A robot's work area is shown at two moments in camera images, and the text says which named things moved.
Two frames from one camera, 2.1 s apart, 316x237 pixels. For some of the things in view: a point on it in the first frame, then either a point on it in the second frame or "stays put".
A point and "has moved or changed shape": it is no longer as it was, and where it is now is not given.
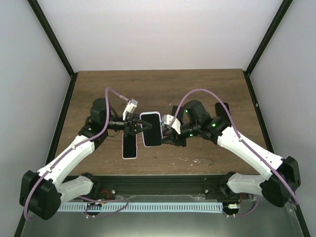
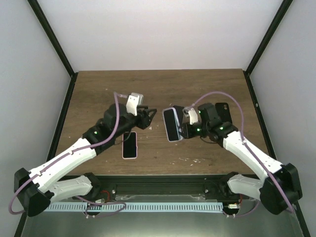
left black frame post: [47, 30] stays put
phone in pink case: [129, 146] stays put
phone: [152, 137] has moved or changed shape
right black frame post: [280, 13] stays put
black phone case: [221, 112] stays put
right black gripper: [173, 136] → [186, 134]
